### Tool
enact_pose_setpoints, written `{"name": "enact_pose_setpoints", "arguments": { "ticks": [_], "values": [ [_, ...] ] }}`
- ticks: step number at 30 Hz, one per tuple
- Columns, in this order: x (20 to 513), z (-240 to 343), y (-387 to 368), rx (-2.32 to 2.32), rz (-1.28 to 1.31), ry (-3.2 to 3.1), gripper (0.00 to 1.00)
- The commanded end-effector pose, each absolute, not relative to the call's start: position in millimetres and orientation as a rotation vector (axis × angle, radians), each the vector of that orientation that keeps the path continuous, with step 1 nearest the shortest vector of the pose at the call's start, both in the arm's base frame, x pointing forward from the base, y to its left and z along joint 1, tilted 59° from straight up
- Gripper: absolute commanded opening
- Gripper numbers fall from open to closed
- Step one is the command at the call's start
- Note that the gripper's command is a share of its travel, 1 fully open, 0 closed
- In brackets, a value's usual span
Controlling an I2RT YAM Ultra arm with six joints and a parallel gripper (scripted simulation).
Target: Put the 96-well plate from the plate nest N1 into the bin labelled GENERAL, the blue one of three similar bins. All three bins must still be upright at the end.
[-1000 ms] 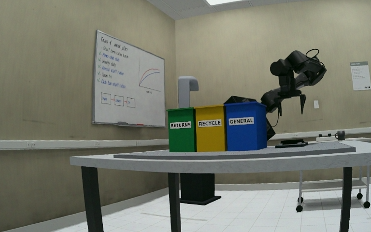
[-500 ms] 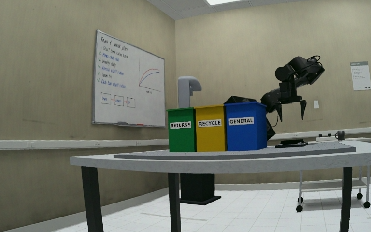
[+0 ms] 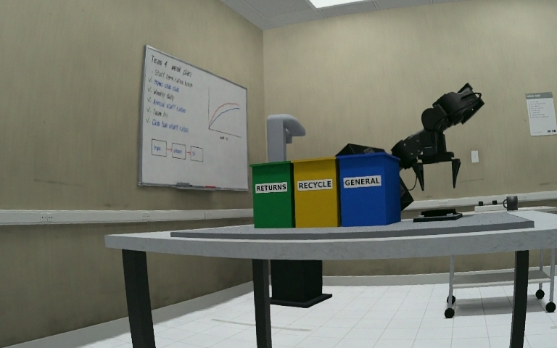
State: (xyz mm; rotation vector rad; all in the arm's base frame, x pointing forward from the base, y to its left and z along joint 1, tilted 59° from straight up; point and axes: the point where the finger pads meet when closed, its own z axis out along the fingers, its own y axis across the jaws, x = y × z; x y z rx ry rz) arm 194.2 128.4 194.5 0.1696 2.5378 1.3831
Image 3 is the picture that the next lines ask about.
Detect yellow recycle bin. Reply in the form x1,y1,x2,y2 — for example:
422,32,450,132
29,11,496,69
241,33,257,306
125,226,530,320
291,157,342,228

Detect blue bin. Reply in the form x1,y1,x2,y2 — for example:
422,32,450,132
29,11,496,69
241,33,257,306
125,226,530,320
337,152,401,227

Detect green bin labelled returns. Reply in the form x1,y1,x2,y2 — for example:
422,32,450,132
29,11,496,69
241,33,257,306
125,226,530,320
249,161,296,228

